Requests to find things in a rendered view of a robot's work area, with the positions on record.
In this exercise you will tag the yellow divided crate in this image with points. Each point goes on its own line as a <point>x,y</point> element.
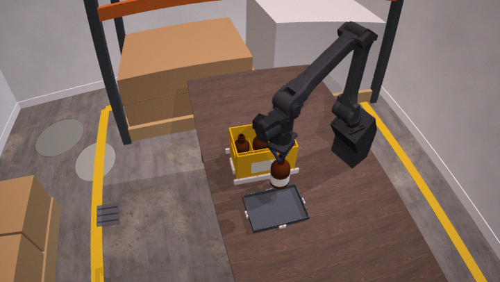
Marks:
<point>253,163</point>

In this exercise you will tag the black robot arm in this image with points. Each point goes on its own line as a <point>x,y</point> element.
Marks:
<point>290,97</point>

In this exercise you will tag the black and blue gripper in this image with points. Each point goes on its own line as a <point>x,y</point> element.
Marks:
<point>286,142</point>

